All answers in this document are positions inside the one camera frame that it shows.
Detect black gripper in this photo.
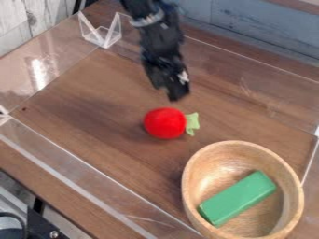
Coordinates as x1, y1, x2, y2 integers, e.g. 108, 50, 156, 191
131, 12, 190, 102

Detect red plush tomato toy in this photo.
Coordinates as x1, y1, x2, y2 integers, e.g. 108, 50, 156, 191
143, 107, 200, 139

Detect wooden bowl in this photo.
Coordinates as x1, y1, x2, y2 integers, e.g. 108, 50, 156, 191
180, 140, 304, 239

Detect green rectangular block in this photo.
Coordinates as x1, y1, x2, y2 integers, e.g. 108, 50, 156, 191
198, 171, 276, 227

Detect black clamp with screw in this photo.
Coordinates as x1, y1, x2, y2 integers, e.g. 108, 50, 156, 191
28, 208, 69, 239

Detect clear acrylic corner bracket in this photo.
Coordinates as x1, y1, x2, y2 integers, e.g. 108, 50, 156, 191
77, 12, 121, 49

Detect clear acrylic back wall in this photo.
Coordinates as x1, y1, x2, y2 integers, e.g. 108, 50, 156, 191
117, 12, 319, 134

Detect clear acrylic wall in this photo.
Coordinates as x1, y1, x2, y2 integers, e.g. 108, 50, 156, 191
0, 116, 203, 239
117, 12, 319, 134

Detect clear acrylic front wall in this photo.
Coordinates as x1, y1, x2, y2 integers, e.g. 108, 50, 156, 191
0, 116, 203, 239

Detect black cable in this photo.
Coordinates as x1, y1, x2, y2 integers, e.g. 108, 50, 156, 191
0, 212, 29, 239

